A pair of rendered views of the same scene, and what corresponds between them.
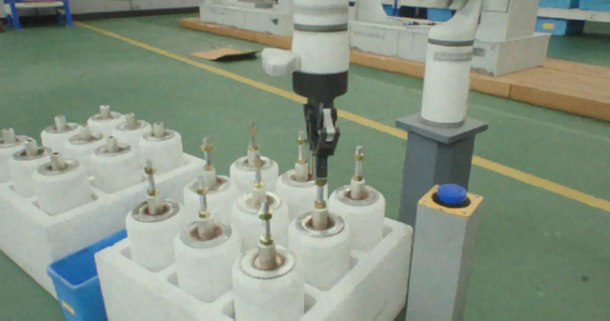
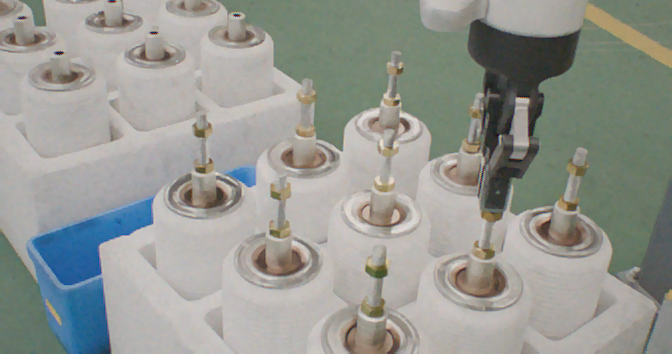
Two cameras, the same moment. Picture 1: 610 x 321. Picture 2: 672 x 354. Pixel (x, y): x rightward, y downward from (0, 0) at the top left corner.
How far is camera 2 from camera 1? 10 cm
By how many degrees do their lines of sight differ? 15
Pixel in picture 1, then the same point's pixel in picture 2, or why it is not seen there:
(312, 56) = (511, 0)
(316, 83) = (512, 50)
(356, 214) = (551, 271)
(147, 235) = (183, 239)
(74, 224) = (77, 177)
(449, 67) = not seen: outside the picture
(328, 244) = (483, 325)
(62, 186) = (64, 111)
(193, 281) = (245, 336)
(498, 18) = not seen: outside the picture
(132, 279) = (150, 305)
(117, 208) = (150, 158)
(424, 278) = not seen: outside the picture
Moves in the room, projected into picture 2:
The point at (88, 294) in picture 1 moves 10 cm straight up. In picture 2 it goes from (84, 302) to (73, 225)
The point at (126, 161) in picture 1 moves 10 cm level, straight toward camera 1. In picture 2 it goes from (173, 80) to (172, 120)
